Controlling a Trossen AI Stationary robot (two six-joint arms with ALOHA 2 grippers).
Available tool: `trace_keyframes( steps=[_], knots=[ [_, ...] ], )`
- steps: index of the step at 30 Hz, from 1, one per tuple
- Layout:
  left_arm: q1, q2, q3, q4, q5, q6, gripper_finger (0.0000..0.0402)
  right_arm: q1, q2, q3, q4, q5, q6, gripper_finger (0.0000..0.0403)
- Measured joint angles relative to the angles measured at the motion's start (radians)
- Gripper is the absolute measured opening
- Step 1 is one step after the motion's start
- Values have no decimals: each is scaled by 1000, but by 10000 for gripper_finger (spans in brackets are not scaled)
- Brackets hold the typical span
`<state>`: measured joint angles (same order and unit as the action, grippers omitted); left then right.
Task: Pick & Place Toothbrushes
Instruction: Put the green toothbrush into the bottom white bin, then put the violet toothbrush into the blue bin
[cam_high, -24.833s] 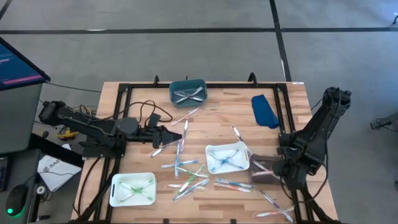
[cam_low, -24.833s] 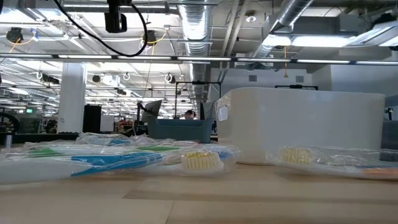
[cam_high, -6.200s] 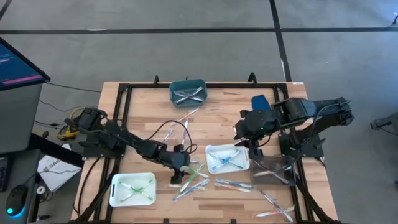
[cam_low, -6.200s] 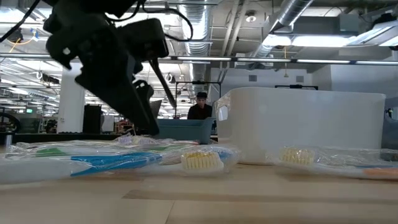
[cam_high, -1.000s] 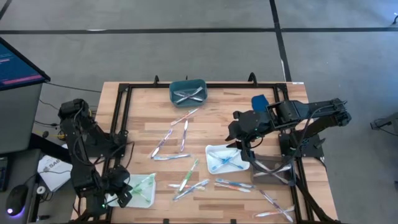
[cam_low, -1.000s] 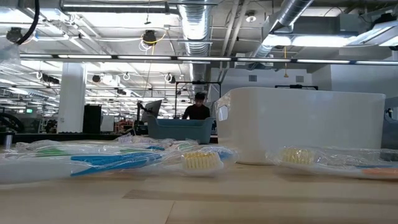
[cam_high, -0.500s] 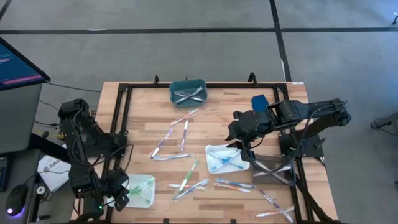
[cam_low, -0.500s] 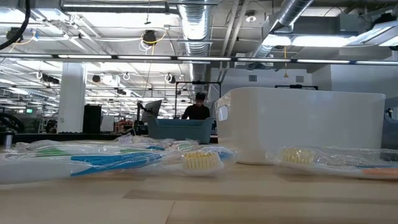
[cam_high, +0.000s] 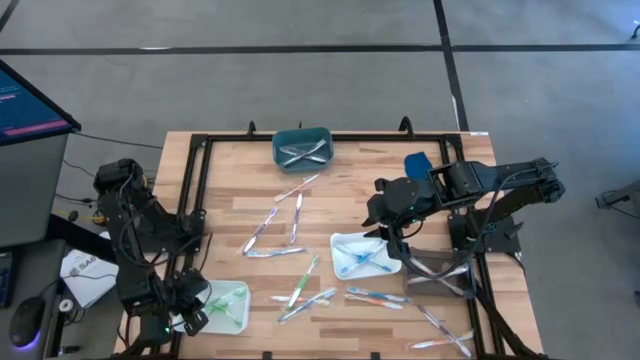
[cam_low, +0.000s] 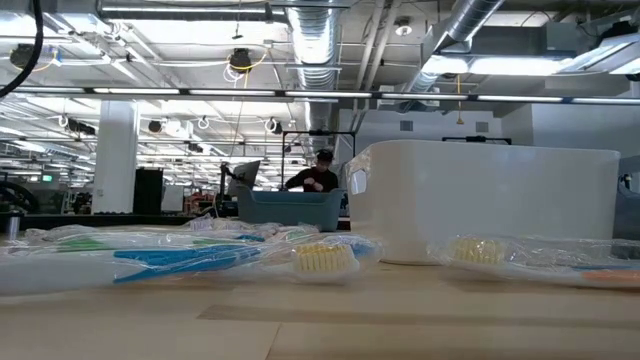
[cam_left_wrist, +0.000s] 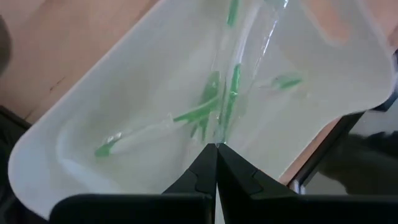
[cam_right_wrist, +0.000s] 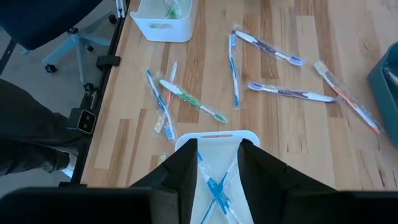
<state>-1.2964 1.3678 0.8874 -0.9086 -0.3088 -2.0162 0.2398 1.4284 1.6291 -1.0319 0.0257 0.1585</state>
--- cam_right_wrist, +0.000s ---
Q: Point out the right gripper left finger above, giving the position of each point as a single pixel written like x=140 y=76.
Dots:
x=183 y=180

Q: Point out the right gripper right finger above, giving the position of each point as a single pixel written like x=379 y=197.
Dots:
x=267 y=186

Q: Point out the blue toothbrush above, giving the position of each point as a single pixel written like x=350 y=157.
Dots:
x=234 y=71
x=158 y=99
x=206 y=214
x=222 y=199

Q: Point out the purple toothbrush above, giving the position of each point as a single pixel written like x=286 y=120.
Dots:
x=264 y=45
x=292 y=93

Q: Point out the white plastic bin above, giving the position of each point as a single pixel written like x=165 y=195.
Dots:
x=217 y=146
x=168 y=31

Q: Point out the teal plastic bin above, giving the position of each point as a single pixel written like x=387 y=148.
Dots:
x=385 y=109

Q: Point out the person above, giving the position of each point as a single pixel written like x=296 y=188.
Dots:
x=31 y=133

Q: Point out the blue office chair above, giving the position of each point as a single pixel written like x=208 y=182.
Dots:
x=46 y=18

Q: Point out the black table-level camera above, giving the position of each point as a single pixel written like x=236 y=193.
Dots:
x=86 y=121

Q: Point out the black frame clip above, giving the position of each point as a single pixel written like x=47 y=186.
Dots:
x=108 y=61

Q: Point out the silver aluminium bracket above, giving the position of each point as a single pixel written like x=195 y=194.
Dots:
x=120 y=7

